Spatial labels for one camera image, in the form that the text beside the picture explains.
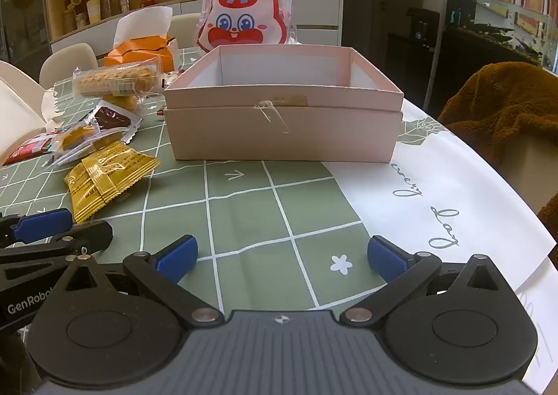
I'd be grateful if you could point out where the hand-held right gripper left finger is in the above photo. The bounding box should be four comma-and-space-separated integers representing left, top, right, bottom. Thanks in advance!
54, 234, 225, 326

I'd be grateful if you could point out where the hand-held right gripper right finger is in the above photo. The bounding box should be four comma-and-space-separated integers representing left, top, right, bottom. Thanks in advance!
339, 236, 511, 326

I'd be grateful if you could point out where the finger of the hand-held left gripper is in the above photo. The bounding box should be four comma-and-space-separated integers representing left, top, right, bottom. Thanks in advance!
0, 221, 114, 268
0, 208, 74, 248

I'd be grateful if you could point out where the yellow snack packet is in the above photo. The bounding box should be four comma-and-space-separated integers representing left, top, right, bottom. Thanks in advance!
64, 141, 161, 224

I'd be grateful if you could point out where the red snack packet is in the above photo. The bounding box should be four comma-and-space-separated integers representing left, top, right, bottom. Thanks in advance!
2, 131, 62, 166

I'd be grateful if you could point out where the small yellow cake packet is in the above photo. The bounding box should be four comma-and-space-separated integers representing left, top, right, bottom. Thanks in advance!
47, 121, 114, 167

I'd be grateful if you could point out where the brown snack packet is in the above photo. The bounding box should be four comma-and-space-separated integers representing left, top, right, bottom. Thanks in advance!
85, 100, 140, 145

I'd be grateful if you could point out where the pink cardboard box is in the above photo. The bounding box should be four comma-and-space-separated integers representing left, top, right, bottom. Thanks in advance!
163, 45, 404, 164

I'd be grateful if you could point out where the long bread packet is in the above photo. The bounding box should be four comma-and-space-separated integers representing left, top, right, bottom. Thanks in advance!
72, 62, 164, 97

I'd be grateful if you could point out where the green checked tablecloth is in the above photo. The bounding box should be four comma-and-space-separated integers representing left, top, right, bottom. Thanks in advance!
0, 46, 556, 395

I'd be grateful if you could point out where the white chair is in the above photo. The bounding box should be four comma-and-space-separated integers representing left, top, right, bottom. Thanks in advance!
0, 60, 45, 104
168, 13, 204, 49
39, 43, 99, 89

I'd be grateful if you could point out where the brown fleece coat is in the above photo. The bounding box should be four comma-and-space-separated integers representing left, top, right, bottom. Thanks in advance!
437, 61, 558, 223

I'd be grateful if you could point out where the orange tissue box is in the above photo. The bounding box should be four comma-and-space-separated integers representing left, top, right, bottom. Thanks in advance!
103, 35, 179, 74

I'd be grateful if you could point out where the white tissue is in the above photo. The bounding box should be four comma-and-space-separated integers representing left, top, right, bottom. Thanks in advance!
114, 7, 173, 49

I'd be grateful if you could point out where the black water dispenser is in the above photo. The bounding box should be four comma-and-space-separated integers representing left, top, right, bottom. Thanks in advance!
405, 7, 441, 56

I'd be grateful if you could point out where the glass fish tank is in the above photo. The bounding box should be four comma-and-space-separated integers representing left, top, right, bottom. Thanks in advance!
442, 0, 558, 73

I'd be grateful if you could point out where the red rabbit face bag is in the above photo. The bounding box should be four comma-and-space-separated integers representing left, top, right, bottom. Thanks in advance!
195, 0, 301, 58

